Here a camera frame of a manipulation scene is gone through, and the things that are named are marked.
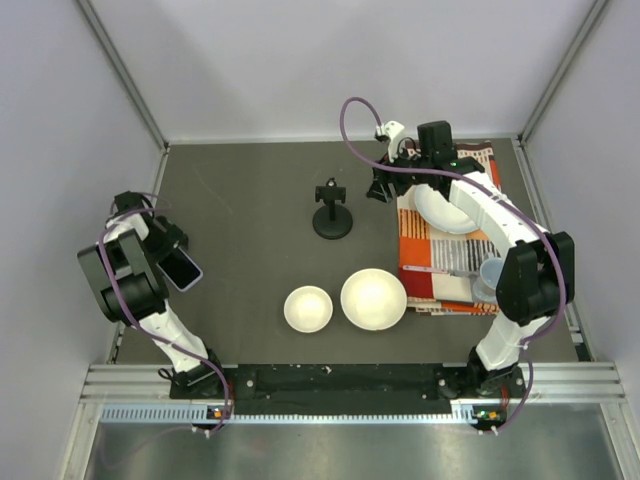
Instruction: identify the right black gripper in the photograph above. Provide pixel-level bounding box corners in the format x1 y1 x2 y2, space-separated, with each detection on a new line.
367 141 433 204

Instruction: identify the black smartphone lavender case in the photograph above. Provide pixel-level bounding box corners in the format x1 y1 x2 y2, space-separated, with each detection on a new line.
158 248 203 292

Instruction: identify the black phone stand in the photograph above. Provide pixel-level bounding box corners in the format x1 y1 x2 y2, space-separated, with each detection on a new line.
312 177 353 240

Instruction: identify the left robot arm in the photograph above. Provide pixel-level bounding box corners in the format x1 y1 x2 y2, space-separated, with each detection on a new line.
77 191 231 400

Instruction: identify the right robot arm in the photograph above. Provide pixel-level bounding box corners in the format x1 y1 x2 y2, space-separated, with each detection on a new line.
367 121 575 396

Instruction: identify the white plate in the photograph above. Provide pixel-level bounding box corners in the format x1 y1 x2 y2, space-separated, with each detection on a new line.
413 184 478 235

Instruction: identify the colourful patterned cloth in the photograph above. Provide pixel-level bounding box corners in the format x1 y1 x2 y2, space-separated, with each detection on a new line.
394 140 504 316

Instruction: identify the large white bowl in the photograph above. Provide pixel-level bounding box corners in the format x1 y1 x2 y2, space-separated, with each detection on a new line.
340 268 407 331

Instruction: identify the small white bowl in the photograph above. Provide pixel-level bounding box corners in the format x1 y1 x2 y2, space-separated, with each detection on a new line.
283 286 333 334

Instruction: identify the light blue mug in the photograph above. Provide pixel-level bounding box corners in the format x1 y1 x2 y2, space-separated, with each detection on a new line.
472 257 504 304

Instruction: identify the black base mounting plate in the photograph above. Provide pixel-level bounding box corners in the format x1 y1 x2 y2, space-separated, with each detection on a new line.
170 363 525 416

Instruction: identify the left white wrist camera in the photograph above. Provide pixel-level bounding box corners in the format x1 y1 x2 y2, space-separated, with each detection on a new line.
103 213 150 244

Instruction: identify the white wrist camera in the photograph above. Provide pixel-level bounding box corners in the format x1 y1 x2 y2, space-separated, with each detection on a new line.
374 121 406 163
103 213 150 244

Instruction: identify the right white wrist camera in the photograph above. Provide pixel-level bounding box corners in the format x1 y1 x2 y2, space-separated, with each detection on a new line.
374 121 406 163

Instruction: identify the pink handled knife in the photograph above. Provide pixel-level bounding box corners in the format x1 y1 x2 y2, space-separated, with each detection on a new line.
401 265 478 278

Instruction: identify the slotted cable duct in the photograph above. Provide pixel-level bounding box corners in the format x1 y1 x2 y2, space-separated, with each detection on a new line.
99 401 509 425

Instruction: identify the aluminium frame rail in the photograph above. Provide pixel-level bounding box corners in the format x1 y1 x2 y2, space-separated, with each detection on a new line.
58 362 639 479

